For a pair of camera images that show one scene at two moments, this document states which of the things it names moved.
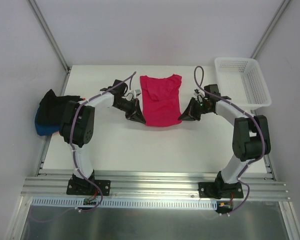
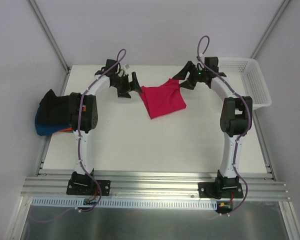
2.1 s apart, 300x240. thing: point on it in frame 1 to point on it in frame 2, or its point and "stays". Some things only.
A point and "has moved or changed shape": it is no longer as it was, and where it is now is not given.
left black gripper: [134, 110] to [126, 86]
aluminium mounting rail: [52, 184] stays
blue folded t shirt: [45, 129] stays
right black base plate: [220, 190] stays
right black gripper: [195, 109] to [190, 78]
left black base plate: [82, 187] stays
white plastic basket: [241, 80] stays
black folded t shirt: [52, 109] stays
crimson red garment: [161, 100] has moved or changed shape
